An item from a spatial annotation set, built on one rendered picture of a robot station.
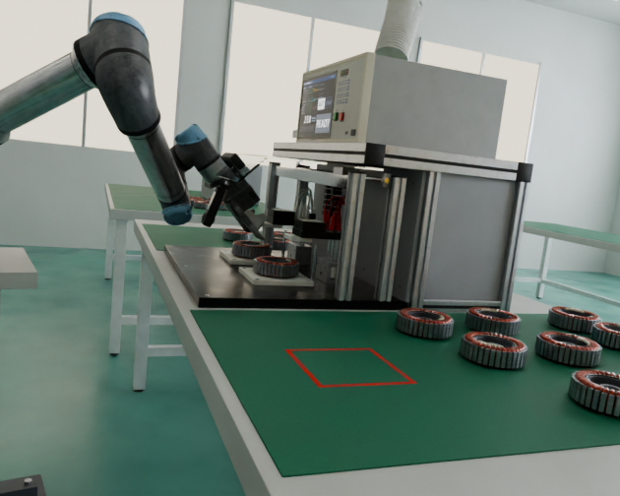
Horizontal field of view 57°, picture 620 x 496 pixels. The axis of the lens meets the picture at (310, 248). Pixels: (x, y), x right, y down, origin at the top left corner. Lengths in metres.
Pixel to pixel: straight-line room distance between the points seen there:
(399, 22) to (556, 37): 5.60
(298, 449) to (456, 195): 0.84
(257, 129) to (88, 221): 1.97
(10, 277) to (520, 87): 7.03
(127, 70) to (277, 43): 5.20
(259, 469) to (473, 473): 0.23
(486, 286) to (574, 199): 7.14
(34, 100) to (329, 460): 1.03
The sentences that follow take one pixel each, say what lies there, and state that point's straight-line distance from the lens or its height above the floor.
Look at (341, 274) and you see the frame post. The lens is 1.26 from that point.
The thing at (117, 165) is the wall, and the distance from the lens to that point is 6.05.
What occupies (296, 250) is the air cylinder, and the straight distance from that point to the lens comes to 1.64.
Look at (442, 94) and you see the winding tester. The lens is 1.45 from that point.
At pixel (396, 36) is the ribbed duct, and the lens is 2.74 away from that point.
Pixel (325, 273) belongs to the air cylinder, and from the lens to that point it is 1.43.
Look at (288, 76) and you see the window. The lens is 6.39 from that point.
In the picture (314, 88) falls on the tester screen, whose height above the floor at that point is 1.27.
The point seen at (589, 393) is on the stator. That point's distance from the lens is 0.94.
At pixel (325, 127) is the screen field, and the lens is 1.53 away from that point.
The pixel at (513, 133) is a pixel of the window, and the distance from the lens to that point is 7.80.
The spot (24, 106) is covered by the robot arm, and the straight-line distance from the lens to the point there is 1.42.
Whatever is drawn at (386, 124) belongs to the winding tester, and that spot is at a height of 1.17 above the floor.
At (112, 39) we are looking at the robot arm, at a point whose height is 1.26.
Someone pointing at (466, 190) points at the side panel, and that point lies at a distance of 1.38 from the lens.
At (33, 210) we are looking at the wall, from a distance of 6.11.
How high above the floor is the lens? 1.06
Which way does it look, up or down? 8 degrees down
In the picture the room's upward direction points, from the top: 6 degrees clockwise
